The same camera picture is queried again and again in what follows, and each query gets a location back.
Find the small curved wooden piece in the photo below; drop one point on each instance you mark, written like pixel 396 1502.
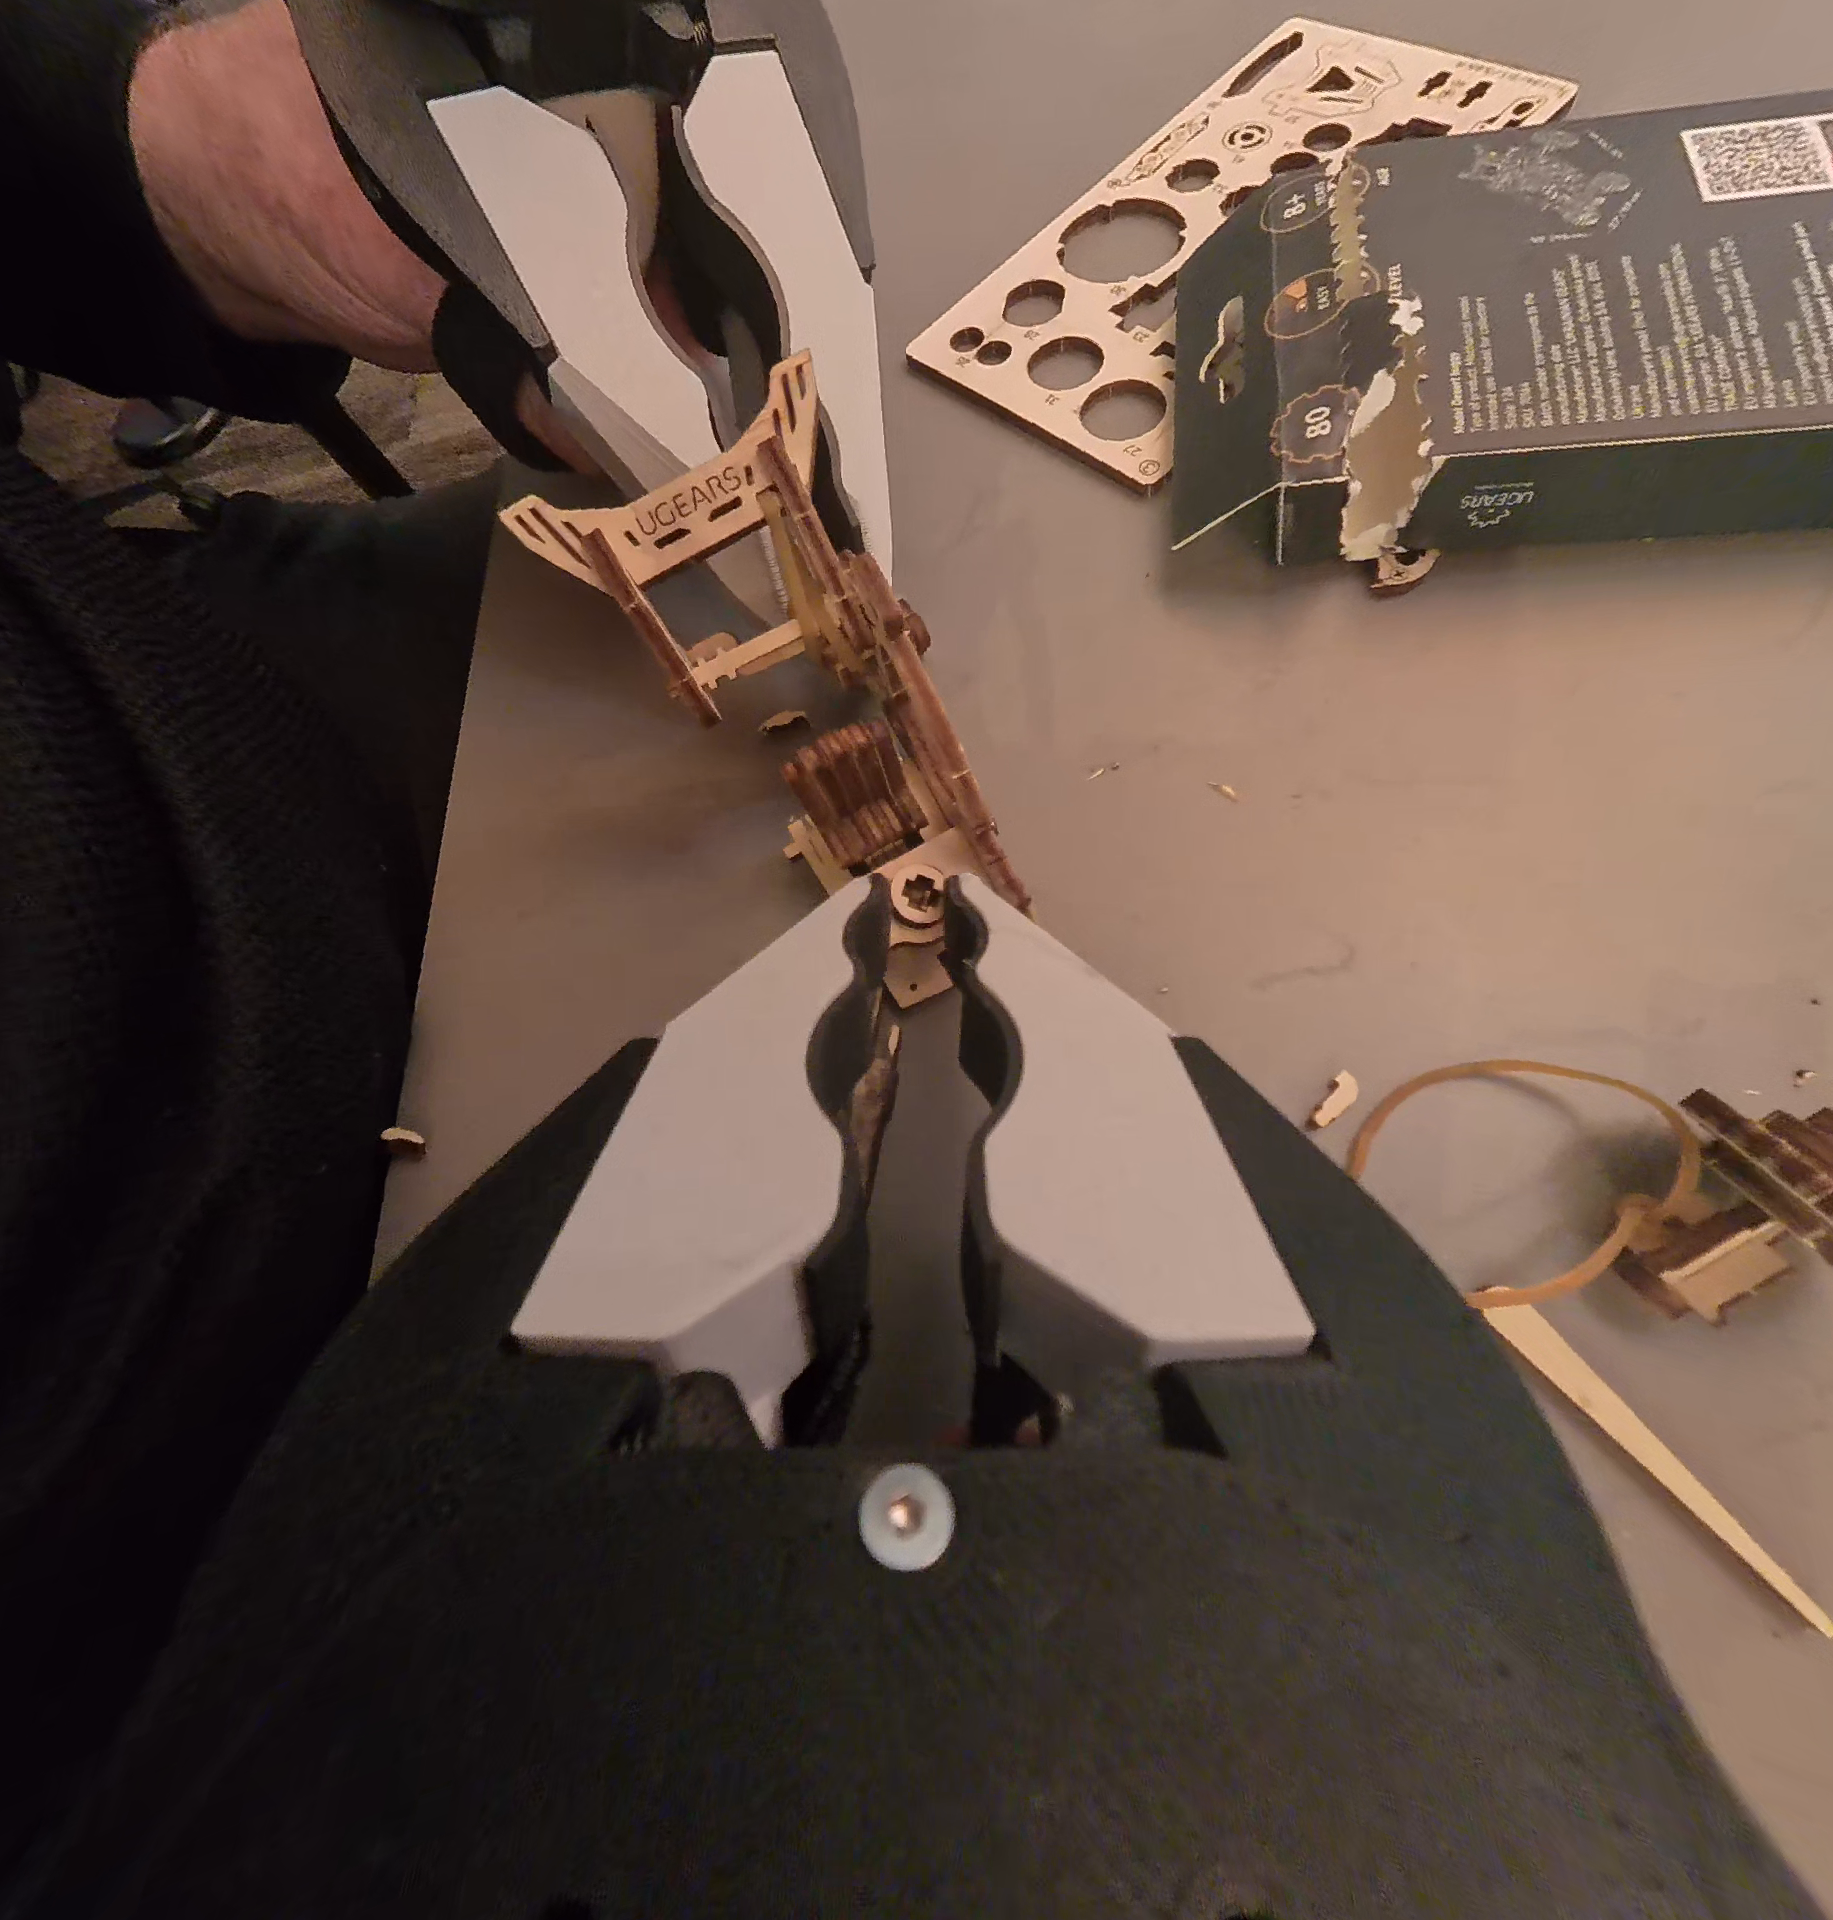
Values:
pixel 1334 1099

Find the wooden piece with cross mark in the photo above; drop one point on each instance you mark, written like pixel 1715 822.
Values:
pixel 1407 570

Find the person's dark clothing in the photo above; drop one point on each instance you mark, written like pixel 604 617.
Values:
pixel 181 1051

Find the wooden buggy model assembly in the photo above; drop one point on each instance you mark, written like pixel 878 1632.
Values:
pixel 677 524

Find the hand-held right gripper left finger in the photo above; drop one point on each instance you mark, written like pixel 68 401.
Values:
pixel 677 1200

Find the black cardboard box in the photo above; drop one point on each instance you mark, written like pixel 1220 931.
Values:
pixel 1606 330

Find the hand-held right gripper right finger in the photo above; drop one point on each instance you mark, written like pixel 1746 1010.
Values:
pixel 1141 1200

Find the person's left hand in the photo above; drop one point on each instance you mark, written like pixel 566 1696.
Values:
pixel 271 225

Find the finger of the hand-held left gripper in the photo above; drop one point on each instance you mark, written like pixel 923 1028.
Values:
pixel 556 195
pixel 797 225

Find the laser-cut plywood part sheet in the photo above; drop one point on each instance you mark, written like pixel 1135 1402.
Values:
pixel 1073 318

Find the pointed pale wooden stick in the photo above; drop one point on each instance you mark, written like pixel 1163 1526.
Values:
pixel 1651 1463

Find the tan rubber band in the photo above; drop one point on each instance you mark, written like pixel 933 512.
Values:
pixel 1456 1068

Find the person's left forearm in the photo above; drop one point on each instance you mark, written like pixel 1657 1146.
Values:
pixel 46 180

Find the small wooden cross gear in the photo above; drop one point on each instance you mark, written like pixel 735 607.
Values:
pixel 917 897

